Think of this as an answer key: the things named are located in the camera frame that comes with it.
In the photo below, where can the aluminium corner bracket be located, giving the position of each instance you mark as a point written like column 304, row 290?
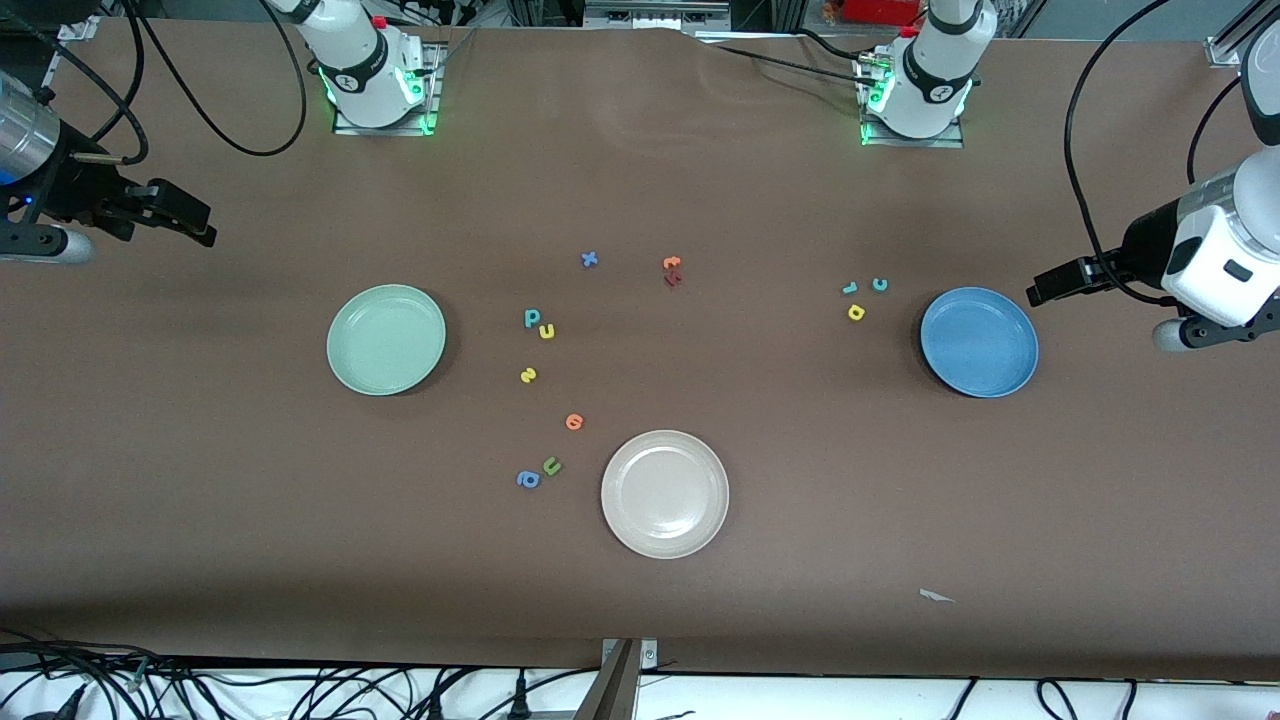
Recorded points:
column 78, row 30

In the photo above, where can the beige plate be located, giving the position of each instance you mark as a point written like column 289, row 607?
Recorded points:
column 665, row 494

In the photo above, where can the light green plate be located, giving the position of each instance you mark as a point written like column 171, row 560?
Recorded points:
column 385, row 340

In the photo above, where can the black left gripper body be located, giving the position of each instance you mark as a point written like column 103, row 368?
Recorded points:
column 1142, row 245

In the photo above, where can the red box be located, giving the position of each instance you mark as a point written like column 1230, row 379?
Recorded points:
column 880, row 10

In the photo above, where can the aluminium frame profile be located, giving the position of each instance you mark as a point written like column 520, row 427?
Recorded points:
column 1225, row 50

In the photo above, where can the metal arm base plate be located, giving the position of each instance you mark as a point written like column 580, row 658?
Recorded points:
column 385, row 128
column 910, row 142

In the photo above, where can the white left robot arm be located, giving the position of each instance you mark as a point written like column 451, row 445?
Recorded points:
column 1230, row 250

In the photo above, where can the white paper scrap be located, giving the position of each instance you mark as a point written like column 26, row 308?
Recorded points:
column 935, row 596

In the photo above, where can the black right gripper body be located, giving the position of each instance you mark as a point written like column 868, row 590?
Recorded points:
column 72, row 186

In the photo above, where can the blue letter a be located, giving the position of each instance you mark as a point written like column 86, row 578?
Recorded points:
column 527, row 479

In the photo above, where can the green letter u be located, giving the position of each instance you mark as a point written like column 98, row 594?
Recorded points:
column 551, row 467

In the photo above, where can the grey metal frame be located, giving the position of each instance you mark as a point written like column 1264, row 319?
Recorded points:
column 650, row 15

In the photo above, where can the black power plug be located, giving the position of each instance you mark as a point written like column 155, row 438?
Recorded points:
column 519, row 700

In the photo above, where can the blue plate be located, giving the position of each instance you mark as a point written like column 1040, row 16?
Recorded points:
column 978, row 342

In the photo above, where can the grey metal table bracket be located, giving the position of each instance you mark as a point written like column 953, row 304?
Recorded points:
column 615, row 690

